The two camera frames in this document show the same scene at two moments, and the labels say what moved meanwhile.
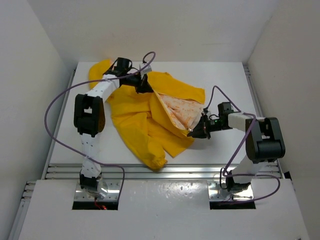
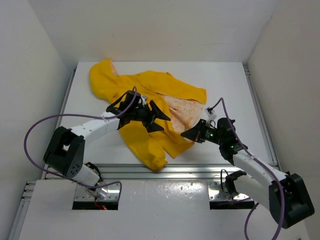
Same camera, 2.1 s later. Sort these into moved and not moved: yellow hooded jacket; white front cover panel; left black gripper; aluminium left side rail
Moved: left black gripper
Not moved: white front cover panel; yellow hooded jacket; aluminium left side rail
